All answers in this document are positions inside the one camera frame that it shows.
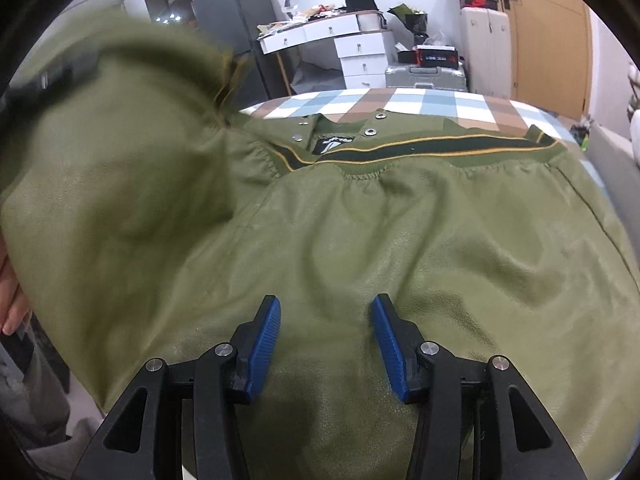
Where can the wooden door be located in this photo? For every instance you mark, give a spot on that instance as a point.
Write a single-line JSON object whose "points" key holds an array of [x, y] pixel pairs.
{"points": [[550, 35]]}

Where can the grey sofa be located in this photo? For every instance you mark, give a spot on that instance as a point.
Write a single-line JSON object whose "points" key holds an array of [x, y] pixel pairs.
{"points": [[615, 170]]}

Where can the checkered bed sheet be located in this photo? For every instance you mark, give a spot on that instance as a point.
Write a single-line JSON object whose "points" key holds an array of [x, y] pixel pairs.
{"points": [[440, 102]]}

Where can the green wrapped bouquet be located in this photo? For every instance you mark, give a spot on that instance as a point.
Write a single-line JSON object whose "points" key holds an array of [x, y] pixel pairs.
{"points": [[412, 22]]}

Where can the person's grey clothing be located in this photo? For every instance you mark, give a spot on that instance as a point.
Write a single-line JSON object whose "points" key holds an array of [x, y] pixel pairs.
{"points": [[35, 400]]}

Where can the white desk with drawers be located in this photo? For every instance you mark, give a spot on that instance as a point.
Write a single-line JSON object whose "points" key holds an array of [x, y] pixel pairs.
{"points": [[360, 50]]}

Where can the black and red box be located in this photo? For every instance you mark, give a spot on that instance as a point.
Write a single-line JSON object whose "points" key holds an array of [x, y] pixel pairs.
{"points": [[435, 56]]}

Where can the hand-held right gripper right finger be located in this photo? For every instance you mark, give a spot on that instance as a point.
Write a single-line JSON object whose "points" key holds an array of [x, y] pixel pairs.
{"points": [[387, 350]]}

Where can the white cabinet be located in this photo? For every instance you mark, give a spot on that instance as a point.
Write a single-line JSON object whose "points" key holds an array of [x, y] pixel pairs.
{"points": [[485, 45]]}

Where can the silver suitcase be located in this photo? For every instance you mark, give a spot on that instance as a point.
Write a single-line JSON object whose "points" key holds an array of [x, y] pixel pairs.
{"points": [[425, 79]]}

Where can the pile of desk clutter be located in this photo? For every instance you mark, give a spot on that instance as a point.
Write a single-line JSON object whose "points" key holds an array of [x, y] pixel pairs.
{"points": [[300, 20]]}

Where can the olive green yellow-sleeved jacket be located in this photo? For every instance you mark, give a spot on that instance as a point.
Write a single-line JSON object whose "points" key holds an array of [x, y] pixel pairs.
{"points": [[350, 240]]}

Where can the dark grey refrigerator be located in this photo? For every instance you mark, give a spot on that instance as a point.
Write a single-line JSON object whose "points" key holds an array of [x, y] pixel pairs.
{"points": [[235, 25]]}

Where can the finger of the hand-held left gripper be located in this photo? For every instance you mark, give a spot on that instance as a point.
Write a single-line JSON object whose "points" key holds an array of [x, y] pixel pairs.
{"points": [[55, 77]]}

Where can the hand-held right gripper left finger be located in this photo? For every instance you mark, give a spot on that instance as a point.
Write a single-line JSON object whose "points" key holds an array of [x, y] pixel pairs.
{"points": [[262, 347]]}

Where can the person's left hand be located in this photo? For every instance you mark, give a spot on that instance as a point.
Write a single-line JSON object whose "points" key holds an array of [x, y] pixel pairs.
{"points": [[10, 290]]}

